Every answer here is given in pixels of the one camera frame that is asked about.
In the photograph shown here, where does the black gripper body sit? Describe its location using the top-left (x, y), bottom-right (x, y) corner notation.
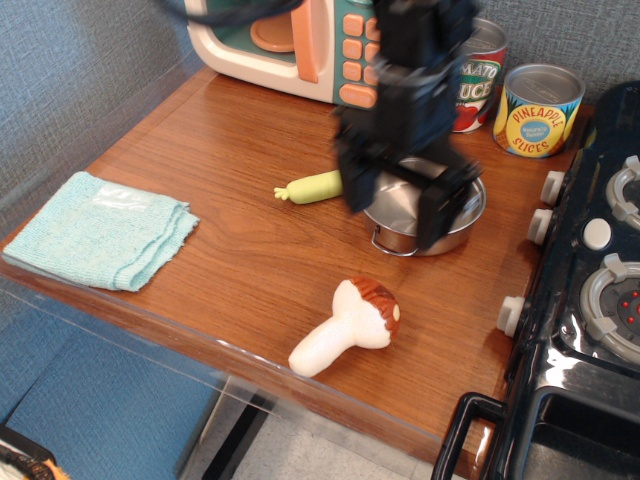
top-left (335, 75), bottom-right (479, 190)

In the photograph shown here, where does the teal toy microwave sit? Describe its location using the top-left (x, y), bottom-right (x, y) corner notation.
top-left (188, 1), bottom-right (380, 110)

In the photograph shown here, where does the stainless steel pot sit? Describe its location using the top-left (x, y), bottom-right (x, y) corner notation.
top-left (363, 172), bottom-right (487, 257)

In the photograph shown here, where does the tomato sauce can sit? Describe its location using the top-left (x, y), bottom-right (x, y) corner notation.
top-left (453, 18), bottom-right (508, 133)

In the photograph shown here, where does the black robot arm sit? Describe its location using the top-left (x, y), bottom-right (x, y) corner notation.
top-left (334, 1), bottom-right (480, 256)

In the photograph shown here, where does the light blue folded cloth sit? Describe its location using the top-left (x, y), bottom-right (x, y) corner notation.
top-left (3, 171), bottom-right (199, 292)

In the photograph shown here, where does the orange furry object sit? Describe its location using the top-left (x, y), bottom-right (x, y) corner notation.
top-left (1, 425), bottom-right (69, 480)

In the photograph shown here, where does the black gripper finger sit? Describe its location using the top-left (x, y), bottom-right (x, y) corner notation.
top-left (416, 174), bottom-right (475, 250)
top-left (337, 149), bottom-right (384, 213)

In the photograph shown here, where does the black toy stove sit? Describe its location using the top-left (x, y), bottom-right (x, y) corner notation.
top-left (432, 81), bottom-right (639, 479)

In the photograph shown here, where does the toy mushroom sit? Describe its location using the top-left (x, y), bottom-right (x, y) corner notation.
top-left (288, 276), bottom-right (401, 377)

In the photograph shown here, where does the black sleeved cable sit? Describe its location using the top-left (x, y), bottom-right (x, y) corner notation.
top-left (159, 0), bottom-right (306, 26)

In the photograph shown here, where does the pineapple slices can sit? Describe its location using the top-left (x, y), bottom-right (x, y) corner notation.
top-left (493, 64), bottom-right (585, 159)

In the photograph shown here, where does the green handled metal spoon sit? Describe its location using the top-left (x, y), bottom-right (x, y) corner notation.
top-left (273, 170), bottom-right (343, 205)

